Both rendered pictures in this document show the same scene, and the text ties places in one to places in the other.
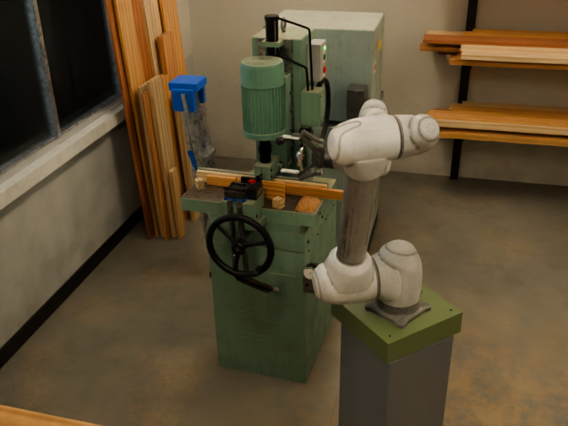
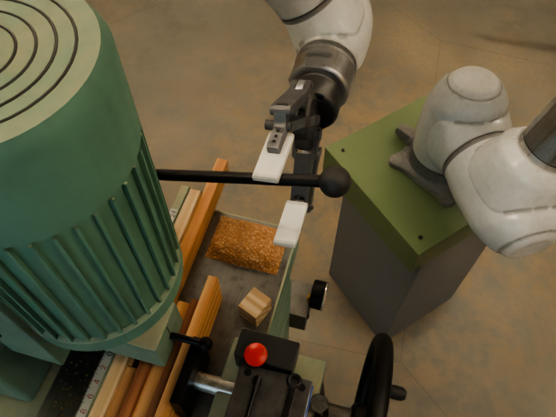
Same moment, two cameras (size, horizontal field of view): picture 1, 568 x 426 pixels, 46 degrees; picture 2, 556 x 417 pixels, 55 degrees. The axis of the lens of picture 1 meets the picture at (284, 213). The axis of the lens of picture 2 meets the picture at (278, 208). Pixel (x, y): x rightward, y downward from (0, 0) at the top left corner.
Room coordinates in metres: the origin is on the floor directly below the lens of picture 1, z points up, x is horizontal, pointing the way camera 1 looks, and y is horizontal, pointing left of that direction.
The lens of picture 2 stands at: (2.45, 0.34, 1.69)
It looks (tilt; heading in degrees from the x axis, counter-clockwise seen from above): 57 degrees down; 268
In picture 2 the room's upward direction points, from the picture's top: straight up
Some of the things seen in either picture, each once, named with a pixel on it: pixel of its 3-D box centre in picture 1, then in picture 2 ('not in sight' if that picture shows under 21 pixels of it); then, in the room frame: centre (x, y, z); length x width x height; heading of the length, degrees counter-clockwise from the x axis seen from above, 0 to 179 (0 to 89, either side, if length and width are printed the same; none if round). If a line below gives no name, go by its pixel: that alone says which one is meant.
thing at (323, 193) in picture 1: (273, 187); (157, 323); (2.62, 0.04, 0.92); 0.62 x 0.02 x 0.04; 72
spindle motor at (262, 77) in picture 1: (263, 98); (54, 195); (2.63, 0.07, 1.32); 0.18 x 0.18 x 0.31
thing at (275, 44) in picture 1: (272, 36); not in sight; (2.76, 0.03, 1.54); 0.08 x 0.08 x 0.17; 72
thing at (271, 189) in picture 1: (260, 188); (191, 352); (2.56, 0.09, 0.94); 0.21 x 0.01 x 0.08; 72
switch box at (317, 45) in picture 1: (317, 60); not in sight; (2.89, -0.16, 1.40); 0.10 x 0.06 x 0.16; 162
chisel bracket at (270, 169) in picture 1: (267, 169); (125, 323); (2.64, 0.07, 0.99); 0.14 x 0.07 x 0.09; 162
